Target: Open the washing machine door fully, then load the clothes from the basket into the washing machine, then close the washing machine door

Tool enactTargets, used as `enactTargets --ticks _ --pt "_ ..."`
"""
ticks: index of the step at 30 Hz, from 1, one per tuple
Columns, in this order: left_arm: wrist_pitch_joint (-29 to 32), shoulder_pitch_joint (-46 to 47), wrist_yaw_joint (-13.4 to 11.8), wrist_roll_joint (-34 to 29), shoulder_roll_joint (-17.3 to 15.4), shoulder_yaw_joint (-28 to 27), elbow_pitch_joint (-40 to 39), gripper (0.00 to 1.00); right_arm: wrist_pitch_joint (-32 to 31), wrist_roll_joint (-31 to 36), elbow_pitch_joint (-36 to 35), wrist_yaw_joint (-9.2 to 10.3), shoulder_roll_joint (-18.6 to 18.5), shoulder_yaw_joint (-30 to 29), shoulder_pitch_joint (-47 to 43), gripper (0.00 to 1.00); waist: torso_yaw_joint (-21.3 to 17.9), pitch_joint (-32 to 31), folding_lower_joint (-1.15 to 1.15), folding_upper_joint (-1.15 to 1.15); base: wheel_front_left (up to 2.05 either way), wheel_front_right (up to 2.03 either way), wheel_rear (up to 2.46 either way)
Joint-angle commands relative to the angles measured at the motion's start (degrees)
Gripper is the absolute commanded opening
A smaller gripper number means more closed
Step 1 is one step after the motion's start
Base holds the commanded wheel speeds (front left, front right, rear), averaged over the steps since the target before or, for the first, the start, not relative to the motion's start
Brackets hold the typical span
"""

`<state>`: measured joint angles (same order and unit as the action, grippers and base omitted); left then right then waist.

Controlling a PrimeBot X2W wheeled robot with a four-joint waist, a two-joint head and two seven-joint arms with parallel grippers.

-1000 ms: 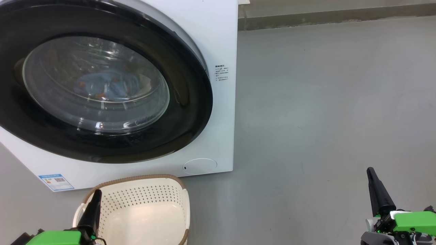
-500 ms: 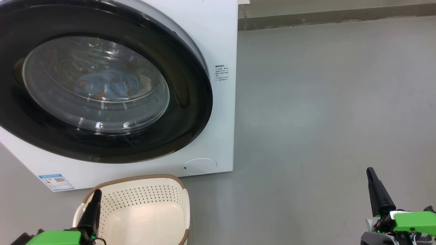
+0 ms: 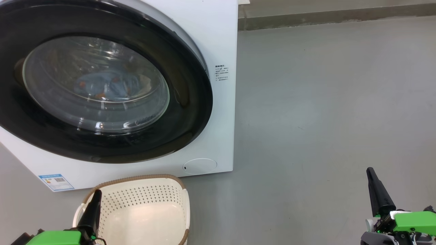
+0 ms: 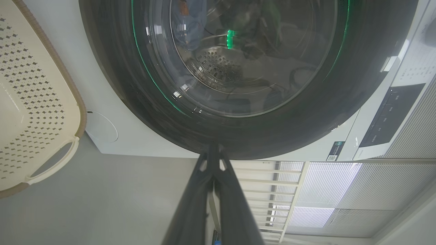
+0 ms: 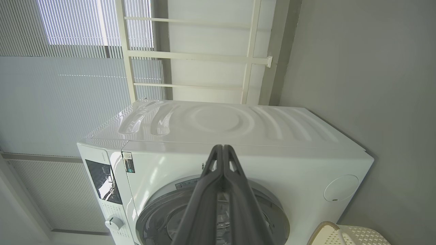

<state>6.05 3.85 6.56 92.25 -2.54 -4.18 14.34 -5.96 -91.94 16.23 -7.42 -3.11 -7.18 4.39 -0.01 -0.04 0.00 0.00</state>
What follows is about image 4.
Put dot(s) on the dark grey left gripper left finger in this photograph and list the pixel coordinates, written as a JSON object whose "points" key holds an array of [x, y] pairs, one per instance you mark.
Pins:
{"points": [[190, 211]]}

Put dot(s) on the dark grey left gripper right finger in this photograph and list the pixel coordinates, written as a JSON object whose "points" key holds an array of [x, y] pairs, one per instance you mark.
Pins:
{"points": [[235, 211]]}

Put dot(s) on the black round glass washer door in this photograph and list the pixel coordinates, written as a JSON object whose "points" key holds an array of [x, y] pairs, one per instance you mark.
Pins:
{"points": [[119, 85]]}

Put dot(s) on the stainless steel washing machine drum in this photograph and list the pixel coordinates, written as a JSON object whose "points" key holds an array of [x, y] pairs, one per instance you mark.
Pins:
{"points": [[218, 66]]}

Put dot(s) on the white front-load washing machine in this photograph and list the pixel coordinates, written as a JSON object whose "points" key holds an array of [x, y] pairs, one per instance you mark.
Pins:
{"points": [[102, 78]]}

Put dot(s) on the dark grey control panel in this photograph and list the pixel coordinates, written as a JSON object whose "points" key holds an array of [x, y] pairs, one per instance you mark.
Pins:
{"points": [[391, 115]]}

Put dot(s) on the white metal railing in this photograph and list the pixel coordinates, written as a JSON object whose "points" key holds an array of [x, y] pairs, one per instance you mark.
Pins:
{"points": [[269, 182]]}

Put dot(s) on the dark QR code sticker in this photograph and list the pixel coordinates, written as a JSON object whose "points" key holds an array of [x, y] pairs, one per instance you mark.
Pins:
{"points": [[335, 151]]}

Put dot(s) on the white oval filter cover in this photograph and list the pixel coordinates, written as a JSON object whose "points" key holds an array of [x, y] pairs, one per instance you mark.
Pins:
{"points": [[102, 127]]}

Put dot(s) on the cream perforated laundry basket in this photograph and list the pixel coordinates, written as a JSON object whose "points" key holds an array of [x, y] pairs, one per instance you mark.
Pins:
{"points": [[34, 102]]}

